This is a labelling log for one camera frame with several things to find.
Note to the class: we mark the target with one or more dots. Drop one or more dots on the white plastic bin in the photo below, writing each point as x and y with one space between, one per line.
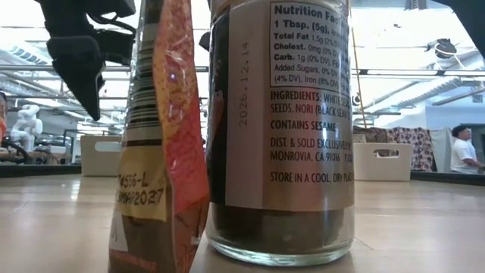
91 163
363 170

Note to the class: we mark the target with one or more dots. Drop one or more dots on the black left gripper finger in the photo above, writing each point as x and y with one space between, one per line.
119 45
79 72

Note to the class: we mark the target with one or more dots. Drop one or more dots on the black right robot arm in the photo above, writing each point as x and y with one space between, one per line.
473 19

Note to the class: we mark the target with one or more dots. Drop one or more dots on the black hanging device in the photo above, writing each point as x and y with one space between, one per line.
443 47

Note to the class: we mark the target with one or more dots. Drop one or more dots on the person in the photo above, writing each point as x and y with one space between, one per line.
462 151

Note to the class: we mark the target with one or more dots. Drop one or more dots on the brown orange spice pouch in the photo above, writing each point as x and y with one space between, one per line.
178 132

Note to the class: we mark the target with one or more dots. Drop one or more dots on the tan lid spice jar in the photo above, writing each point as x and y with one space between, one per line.
288 151

